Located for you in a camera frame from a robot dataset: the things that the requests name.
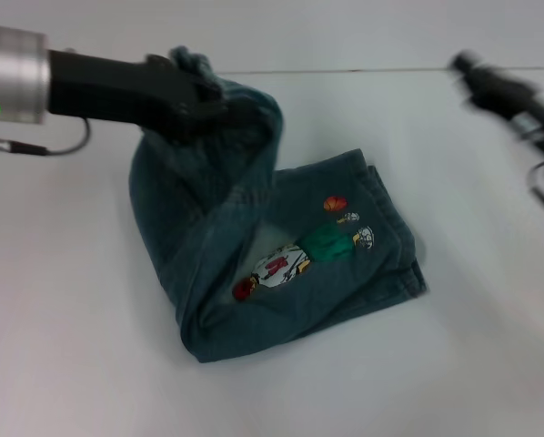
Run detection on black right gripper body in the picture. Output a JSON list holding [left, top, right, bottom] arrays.
[[461, 66, 544, 157]]

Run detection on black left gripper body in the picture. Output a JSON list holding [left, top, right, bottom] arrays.
[[46, 47, 209, 143]]

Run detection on blue denim shorts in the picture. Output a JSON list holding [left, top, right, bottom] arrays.
[[128, 45, 430, 364]]

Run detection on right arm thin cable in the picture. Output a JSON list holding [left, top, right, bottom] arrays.
[[528, 158, 544, 216]]

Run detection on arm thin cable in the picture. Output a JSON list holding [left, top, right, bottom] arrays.
[[528, 158, 544, 216], [0, 117, 92, 157]]

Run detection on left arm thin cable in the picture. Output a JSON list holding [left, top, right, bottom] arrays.
[[0, 117, 92, 157]]

